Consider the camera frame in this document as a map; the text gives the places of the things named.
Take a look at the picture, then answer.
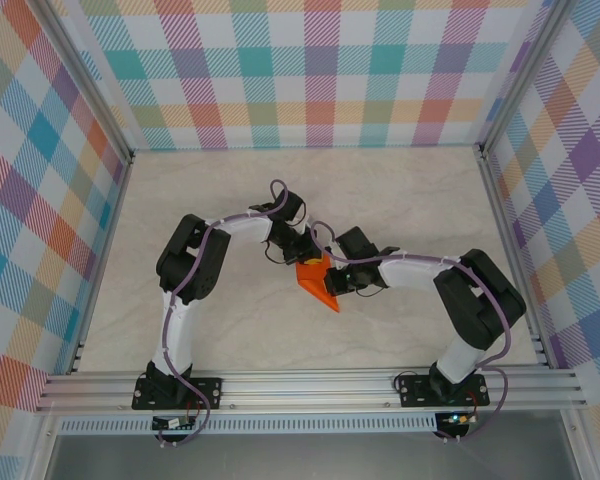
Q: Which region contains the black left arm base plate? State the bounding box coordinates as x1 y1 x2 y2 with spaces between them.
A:
132 377 224 412

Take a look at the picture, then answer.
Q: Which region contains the aluminium corner post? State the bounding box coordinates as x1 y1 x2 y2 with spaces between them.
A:
32 0 135 166
477 0 579 159

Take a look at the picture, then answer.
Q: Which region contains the grey metal panel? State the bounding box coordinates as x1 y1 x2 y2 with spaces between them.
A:
44 433 581 480

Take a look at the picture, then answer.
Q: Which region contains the aluminium table edge rail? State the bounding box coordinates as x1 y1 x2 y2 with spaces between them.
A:
478 147 551 371
67 152 135 376

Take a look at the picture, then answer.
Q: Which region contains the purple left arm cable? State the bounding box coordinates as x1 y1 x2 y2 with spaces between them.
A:
154 179 290 449

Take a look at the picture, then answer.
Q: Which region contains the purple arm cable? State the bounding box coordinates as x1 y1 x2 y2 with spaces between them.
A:
310 221 511 444
154 179 290 449

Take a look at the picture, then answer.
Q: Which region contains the orange cloth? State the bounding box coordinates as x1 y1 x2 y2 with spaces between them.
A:
295 251 342 315

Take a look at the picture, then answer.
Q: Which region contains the aluminium frame leg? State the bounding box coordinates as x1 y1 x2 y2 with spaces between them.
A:
27 412 64 480
559 409 594 480

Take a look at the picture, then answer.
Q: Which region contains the long aluminium base rail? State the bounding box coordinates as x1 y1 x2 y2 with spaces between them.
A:
34 368 589 414

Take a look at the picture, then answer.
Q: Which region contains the black left gripper cable loop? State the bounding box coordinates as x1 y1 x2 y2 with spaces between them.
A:
261 238 287 265

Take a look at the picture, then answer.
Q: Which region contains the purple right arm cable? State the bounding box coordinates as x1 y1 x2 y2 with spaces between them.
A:
310 221 511 444

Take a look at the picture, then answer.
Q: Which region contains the slotted grey cable duct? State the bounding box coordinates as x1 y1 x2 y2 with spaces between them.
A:
58 412 439 435

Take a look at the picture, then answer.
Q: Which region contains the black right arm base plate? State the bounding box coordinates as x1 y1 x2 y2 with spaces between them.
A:
398 373 490 407

